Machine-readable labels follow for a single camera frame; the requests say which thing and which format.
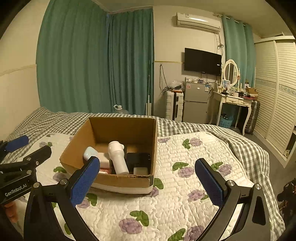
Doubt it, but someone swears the person's hand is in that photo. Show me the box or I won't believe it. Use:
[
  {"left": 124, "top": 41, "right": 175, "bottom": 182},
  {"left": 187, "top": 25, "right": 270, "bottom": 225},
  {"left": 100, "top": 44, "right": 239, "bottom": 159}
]
[{"left": 4, "top": 201, "right": 18, "bottom": 223}]

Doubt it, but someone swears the large teal curtain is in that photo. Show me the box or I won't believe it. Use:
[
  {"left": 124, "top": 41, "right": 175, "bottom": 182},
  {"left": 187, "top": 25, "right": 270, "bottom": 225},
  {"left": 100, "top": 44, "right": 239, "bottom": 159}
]
[{"left": 36, "top": 1, "right": 154, "bottom": 115}]

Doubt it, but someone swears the grey checkered bed cover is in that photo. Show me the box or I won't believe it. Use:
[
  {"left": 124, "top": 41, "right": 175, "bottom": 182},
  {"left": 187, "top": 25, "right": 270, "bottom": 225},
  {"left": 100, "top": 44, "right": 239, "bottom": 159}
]
[{"left": 3, "top": 108, "right": 285, "bottom": 240}]

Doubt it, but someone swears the black rectangular box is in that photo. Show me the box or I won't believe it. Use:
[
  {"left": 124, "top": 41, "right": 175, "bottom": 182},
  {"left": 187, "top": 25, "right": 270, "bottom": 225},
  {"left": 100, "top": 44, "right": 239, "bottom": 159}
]
[{"left": 125, "top": 153, "right": 151, "bottom": 173}]

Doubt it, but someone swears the white oval vanity mirror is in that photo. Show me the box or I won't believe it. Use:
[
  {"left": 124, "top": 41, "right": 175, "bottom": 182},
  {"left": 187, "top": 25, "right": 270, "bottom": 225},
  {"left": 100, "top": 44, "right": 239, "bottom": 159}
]
[{"left": 222, "top": 59, "right": 240, "bottom": 87}]

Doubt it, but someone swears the teal curtain by wardrobe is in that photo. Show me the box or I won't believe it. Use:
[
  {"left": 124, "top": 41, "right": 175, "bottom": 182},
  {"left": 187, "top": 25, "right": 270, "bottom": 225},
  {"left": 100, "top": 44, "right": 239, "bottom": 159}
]
[{"left": 222, "top": 15, "right": 256, "bottom": 87}]

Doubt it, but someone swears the clear water jug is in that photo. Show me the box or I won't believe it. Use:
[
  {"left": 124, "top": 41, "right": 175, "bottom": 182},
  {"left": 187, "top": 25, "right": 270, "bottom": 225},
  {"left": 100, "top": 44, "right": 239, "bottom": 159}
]
[{"left": 113, "top": 104, "right": 129, "bottom": 114}]

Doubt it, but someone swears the white flat mop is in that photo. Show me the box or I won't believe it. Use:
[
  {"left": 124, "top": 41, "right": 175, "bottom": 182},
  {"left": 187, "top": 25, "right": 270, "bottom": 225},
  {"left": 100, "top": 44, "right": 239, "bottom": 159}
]
[{"left": 145, "top": 60, "right": 152, "bottom": 116}]

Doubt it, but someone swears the white dressing table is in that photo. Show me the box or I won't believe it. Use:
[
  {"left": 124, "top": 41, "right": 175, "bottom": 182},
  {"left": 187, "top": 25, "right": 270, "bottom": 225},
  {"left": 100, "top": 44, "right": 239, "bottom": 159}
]
[{"left": 208, "top": 91, "right": 252, "bottom": 136}]

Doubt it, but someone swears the white power adapter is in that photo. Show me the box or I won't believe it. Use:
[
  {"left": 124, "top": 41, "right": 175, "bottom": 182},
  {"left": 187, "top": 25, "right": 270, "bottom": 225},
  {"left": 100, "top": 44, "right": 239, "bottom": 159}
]
[{"left": 133, "top": 167, "right": 149, "bottom": 176}]

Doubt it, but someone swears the white suitcase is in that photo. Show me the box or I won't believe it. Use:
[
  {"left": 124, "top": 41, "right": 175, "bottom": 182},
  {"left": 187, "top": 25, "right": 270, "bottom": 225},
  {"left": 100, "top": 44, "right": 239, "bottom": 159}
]
[{"left": 166, "top": 90, "right": 184, "bottom": 122}]

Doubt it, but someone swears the white hair dryer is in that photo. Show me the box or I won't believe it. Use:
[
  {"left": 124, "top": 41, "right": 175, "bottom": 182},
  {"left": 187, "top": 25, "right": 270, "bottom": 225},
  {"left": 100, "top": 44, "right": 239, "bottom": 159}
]
[{"left": 108, "top": 141, "right": 129, "bottom": 175}]

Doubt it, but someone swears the light blue earbuds case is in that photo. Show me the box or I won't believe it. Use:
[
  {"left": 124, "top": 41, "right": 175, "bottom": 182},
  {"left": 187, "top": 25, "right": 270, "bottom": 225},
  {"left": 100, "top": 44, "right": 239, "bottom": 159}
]
[{"left": 83, "top": 147, "right": 98, "bottom": 161}]

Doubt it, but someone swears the pink rose-patterned case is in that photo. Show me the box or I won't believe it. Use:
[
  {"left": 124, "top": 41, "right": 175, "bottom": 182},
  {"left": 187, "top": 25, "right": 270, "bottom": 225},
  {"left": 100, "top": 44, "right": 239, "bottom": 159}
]
[{"left": 99, "top": 168, "right": 111, "bottom": 174}]

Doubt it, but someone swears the white air conditioner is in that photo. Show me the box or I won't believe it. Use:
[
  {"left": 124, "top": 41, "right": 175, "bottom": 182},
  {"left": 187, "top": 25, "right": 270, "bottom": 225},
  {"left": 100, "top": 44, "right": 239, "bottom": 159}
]
[{"left": 176, "top": 13, "right": 221, "bottom": 33}]

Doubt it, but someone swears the white bottle red label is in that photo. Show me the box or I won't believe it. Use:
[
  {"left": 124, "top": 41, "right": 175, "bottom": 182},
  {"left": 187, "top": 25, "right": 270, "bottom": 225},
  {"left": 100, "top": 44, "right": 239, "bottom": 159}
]
[{"left": 95, "top": 152, "right": 110, "bottom": 169}]

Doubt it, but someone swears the white louvered wardrobe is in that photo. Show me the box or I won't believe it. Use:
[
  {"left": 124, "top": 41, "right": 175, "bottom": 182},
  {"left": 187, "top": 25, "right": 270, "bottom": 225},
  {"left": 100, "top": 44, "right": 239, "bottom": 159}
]
[{"left": 254, "top": 36, "right": 295, "bottom": 168}]

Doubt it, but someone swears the brown cardboard box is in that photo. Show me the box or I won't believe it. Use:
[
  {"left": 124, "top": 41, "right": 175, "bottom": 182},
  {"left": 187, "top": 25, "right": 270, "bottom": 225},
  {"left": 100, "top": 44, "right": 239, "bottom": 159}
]
[{"left": 60, "top": 117, "right": 158, "bottom": 194}]

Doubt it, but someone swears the blue laundry basket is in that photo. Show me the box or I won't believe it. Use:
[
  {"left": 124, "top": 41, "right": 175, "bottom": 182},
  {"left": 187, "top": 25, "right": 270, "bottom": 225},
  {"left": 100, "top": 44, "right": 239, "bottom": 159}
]
[{"left": 218, "top": 114, "right": 233, "bottom": 128}]

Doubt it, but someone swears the dark suitcase beside table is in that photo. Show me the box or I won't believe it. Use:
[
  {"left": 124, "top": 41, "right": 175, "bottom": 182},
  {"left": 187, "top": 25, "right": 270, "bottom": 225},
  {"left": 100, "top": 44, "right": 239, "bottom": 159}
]
[{"left": 245, "top": 100, "right": 260, "bottom": 135}]

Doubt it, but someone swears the black wall television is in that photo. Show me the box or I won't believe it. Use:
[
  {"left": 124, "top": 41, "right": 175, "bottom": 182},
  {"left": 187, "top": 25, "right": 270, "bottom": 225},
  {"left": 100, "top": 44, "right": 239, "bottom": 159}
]
[{"left": 184, "top": 48, "right": 222, "bottom": 76}]

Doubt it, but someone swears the grey mini fridge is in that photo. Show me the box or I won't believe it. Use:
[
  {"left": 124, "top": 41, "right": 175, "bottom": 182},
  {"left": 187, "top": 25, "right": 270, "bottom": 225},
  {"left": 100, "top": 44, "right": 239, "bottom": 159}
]
[{"left": 183, "top": 82, "right": 209, "bottom": 123}]

